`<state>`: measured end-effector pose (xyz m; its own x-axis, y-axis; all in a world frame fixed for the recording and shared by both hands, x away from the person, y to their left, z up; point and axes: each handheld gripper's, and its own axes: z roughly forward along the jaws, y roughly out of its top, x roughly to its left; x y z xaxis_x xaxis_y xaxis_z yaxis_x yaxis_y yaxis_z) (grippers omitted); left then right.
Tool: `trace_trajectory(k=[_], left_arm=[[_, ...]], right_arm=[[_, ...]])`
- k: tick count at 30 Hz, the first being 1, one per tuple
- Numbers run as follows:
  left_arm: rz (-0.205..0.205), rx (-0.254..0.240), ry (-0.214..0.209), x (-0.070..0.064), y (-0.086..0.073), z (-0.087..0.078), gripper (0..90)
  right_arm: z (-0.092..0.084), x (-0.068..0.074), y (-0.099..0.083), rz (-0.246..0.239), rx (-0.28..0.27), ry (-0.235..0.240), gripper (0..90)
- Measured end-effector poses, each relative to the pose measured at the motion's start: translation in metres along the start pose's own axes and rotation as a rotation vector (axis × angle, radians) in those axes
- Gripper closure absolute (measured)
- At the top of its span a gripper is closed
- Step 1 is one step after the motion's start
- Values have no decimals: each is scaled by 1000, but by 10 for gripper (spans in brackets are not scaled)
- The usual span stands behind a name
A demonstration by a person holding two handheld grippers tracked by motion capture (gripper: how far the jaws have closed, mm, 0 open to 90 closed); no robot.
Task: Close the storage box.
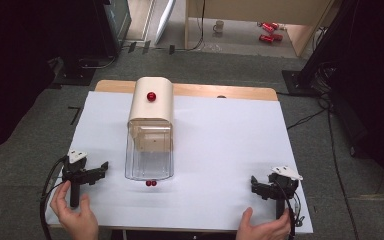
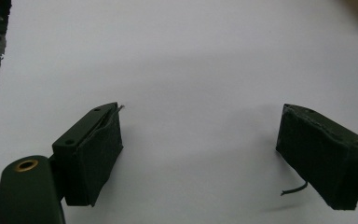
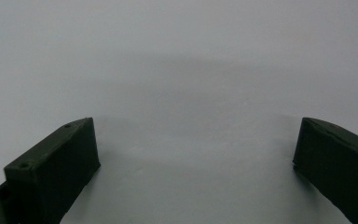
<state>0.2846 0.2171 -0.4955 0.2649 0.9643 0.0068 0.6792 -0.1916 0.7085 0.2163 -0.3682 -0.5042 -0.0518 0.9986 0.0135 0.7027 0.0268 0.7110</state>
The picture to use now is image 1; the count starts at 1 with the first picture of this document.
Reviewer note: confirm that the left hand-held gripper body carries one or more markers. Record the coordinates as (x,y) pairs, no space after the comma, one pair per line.
(75,173)

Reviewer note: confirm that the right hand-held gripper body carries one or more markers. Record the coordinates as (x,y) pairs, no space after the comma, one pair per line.
(281,186)

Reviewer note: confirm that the person's right hand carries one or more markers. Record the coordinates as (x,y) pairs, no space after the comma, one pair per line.
(263,231)

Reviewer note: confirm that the person's left hand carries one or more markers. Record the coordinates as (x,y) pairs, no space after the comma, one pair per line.
(75,221)

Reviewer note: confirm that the cream container with clear front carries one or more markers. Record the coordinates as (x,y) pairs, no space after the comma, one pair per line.
(150,111)

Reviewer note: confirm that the red round knob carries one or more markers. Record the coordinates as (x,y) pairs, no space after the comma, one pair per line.
(151,96)

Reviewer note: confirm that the black stand base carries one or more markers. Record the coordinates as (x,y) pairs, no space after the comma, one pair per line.
(73,75)
(299,83)

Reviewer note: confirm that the wooden table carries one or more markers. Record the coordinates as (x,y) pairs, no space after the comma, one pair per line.
(196,90)

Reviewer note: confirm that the dark curtain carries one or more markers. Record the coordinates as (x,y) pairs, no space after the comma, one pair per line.
(10,66)
(373,83)

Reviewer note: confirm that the black cabinet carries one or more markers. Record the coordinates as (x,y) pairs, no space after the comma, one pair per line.
(113,23)

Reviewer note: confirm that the red can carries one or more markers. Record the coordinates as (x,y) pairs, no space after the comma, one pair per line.
(268,27)
(269,38)

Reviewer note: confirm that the white board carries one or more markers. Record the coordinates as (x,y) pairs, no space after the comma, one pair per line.
(165,21)

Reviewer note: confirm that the beige mug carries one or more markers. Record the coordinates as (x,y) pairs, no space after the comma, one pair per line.
(218,26)

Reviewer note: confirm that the light wooden desk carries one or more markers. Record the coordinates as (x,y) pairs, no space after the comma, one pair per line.
(246,8)

